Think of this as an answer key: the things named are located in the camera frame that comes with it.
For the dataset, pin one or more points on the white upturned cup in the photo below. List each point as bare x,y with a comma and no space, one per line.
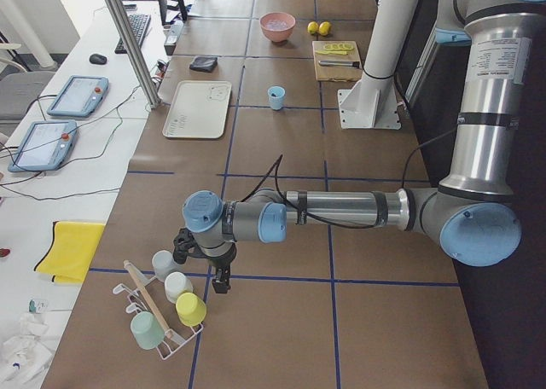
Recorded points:
176,284

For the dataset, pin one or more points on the cream bear serving tray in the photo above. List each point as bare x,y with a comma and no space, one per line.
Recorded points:
198,110

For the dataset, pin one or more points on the yellow cloth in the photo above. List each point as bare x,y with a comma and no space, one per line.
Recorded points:
71,251

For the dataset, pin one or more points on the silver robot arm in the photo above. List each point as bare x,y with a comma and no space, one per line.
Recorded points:
467,214

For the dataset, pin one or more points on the lower whole lemon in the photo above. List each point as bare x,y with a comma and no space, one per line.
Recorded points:
313,28

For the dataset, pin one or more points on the crumpled white tissue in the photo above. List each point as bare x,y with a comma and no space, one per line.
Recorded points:
25,355

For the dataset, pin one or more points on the blue teach pendant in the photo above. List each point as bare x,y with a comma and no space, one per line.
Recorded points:
79,97
45,146

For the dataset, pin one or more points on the yellow upturned cup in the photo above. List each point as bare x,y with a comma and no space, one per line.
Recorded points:
191,309

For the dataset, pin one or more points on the steel muddler with black tip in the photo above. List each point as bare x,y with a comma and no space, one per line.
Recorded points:
332,63

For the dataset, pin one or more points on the white wire cup rack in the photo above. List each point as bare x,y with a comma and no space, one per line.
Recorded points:
182,335

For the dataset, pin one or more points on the yellow plastic knife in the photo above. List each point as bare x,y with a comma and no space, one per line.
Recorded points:
331,52

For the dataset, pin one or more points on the aluminium frame post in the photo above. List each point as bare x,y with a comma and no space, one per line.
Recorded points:
134,52

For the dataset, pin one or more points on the wooden rack handle rod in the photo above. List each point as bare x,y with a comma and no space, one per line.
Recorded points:
141,282

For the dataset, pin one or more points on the whole lemon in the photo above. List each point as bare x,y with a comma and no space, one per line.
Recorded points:
324,28
313,28

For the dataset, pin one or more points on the near blue teach pendant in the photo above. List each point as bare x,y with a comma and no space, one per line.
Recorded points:
45,146

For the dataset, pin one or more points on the far blue teach pendant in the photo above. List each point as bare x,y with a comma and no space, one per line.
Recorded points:
79,97

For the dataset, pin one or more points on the black keyboard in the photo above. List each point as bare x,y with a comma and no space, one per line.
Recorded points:
139,25

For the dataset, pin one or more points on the pink bowl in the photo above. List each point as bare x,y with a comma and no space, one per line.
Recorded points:
277,37

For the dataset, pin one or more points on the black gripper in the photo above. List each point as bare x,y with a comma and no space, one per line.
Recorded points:
221,260

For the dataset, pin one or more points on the black computer mouse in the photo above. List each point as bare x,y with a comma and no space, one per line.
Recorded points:
98,59

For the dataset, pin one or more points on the upper whole lemon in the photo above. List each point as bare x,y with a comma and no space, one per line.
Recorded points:
324,28

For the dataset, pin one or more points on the grey upturned cup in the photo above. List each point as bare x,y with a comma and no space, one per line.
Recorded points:
164,264

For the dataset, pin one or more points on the mint green upturned cup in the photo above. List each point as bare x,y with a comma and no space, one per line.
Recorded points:
146,330

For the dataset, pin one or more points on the grey folded cloth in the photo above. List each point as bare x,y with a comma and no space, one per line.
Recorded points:
203,63

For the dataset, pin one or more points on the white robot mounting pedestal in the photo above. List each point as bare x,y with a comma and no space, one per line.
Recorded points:
371,103

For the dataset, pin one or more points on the pile of clear ice cubes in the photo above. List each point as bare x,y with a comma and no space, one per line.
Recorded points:
276,25

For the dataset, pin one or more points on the wooden cutting board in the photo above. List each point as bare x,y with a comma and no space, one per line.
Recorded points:
336,73

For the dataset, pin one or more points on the light blue plastic cup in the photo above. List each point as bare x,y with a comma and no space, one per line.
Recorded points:
276,103

